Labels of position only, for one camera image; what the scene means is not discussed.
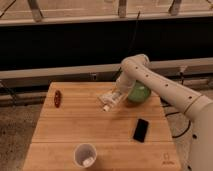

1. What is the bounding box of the black power cable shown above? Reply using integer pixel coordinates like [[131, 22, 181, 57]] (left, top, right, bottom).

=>
[[161, 71, 193, 139]]

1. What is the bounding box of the black hanging cable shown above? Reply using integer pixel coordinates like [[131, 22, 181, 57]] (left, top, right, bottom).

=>
[[113, 10, 141, 81]]

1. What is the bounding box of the green ceramic bowl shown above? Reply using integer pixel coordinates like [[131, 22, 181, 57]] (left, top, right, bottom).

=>
[[127, 81, 151, 104]]

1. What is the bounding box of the white plastic bottle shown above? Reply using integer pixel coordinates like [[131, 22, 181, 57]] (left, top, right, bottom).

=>
[[103, 91, 126, 111]]

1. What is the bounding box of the small white object in cup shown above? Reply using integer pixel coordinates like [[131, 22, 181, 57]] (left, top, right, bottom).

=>
[[83, 158, 94, 167]]

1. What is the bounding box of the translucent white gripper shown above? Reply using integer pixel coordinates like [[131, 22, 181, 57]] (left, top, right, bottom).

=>
[[116, 78, 135, 94]]

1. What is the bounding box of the black smartphone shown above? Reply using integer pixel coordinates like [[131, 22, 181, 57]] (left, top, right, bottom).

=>
[[133, 119, 149, 142]]

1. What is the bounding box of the red chili pepper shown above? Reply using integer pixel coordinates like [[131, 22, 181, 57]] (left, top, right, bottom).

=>
[[54, 90, 61, 108]]

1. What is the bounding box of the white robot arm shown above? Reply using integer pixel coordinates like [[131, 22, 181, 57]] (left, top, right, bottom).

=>
[[116, 54, 213, 171]]

